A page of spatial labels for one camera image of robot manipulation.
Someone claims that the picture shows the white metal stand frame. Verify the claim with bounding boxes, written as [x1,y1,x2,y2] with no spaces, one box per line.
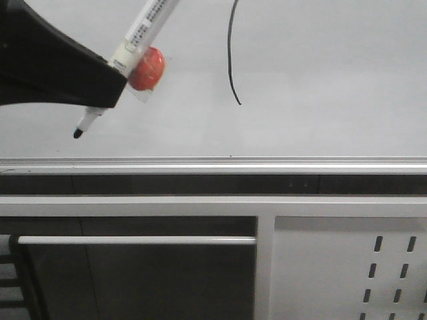
[1,196,426,319]

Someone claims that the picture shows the red round magnet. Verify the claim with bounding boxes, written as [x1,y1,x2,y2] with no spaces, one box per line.
[128,47,166,91]

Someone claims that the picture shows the white whiteboard marker pen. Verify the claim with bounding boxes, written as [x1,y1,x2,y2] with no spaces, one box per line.
[72,0,181,140]

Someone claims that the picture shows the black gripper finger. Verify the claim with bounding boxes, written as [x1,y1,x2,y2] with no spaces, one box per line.
[1,1,127,108]

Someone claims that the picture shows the black frame at lower left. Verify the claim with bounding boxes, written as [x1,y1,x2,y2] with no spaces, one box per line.
[1,235,43,319]

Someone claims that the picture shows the white perforated metal panel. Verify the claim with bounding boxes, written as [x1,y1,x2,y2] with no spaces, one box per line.
[270,217,426,319]

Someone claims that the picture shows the aluminium whiteboard tray rail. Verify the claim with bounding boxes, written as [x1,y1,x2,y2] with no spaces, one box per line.
[1,156,426,175]

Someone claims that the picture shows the white round crossbar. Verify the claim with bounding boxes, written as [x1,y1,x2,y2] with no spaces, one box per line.
[17,236,257,245]

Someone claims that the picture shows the white whiteboard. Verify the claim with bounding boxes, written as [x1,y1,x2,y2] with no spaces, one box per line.
[1,1,426,158]

